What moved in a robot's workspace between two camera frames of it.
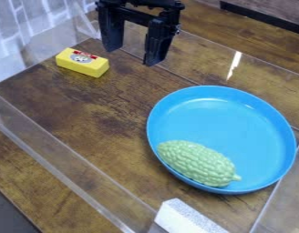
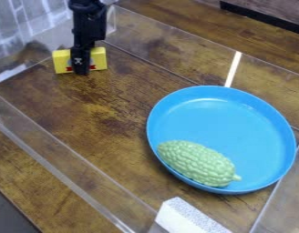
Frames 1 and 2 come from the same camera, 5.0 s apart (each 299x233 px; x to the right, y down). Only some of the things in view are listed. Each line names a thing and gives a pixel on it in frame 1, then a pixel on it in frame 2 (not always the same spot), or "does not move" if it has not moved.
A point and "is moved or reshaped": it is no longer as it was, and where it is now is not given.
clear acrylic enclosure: (115, 146) does not move
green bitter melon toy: (197, 163) does not move
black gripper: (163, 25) → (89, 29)
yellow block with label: (78, 61) is moved or reshaped
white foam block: (178, 217) does not move
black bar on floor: (262, 16) does not move
